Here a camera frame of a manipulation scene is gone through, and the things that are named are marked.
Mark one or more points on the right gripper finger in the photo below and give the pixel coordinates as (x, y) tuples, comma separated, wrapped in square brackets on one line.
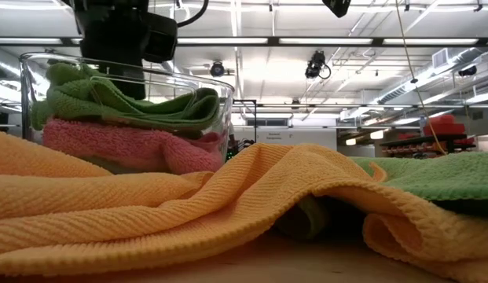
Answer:
[(338, 8)]

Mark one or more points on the green microfiber towel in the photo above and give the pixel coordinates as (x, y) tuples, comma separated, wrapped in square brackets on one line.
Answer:
[(444, 177), (110, 106)]

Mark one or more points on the pink microfiber towel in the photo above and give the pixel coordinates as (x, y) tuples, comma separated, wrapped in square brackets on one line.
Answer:
[(129, 145)]

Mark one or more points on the clear plastic bin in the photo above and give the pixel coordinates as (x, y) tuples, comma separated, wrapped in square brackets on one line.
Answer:
[(228, 102)]

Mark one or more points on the overhead light bar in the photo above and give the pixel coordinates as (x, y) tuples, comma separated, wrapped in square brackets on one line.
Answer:
[(326, 41)]

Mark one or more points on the ceiling air vent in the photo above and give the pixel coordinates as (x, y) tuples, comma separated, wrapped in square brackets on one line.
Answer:
[(440, 58)]

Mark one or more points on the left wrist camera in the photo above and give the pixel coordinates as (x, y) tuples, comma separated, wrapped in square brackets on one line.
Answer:
[(161, 37)]

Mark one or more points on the black ceiling-mounted camera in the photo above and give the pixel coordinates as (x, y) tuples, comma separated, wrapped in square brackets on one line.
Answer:
[(217, 68), (316, 63), (467, 71)]

